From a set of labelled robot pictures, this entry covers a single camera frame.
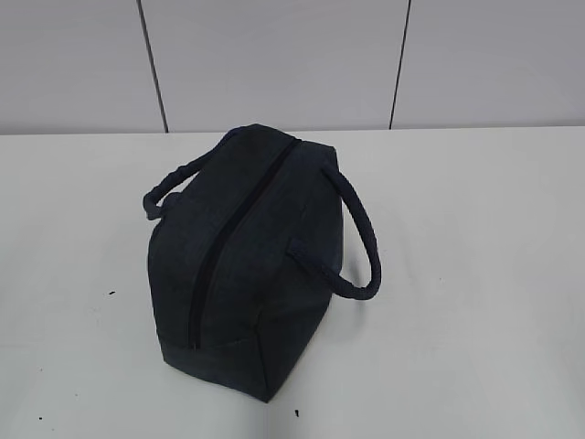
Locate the dark blue lunch bag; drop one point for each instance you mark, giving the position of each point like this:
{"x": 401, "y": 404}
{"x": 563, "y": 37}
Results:
{"x": 251, "y": 242}

